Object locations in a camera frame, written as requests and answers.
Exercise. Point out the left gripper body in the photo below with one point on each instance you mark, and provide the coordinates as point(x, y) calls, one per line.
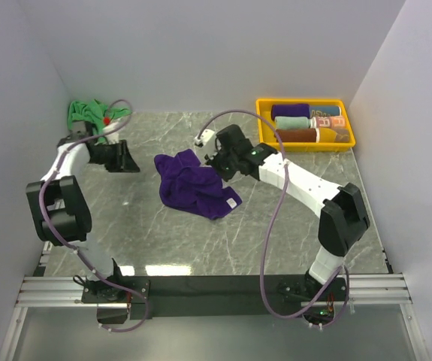
point(107, 154)

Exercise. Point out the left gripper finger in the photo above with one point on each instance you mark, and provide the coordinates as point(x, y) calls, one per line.
point(114, 168)
point(127, 163)

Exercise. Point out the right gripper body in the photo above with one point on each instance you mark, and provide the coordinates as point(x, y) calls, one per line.
point(223, 162)

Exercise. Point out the purple towel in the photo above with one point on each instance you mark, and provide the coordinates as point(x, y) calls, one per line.
point(187, 185)
point(290, 110)

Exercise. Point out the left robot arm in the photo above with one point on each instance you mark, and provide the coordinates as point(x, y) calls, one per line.
point(60, 212)

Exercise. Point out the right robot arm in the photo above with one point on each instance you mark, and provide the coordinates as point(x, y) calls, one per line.
point(343, 217)

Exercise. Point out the green towel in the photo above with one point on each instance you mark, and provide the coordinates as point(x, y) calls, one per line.
point(89, 118)

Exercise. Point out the rolled mint towel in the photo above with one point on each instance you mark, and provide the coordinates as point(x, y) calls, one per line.
point(292, 123)

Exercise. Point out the rolled purple towel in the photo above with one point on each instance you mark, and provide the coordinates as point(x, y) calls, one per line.
point(290, 110)

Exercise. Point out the rolled brown towel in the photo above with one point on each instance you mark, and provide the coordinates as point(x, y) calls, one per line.
point(298, 135)

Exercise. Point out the rolled pink printed towel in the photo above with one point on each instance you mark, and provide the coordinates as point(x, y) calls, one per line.
point(333, 122)

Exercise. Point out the black base beam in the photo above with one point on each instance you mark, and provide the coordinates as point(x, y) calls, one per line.
point(141, 298)

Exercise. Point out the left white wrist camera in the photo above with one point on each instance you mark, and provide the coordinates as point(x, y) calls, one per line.
point(111, 132)

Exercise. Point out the aluminium rail frame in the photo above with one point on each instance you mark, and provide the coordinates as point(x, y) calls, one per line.
point(378, 322)

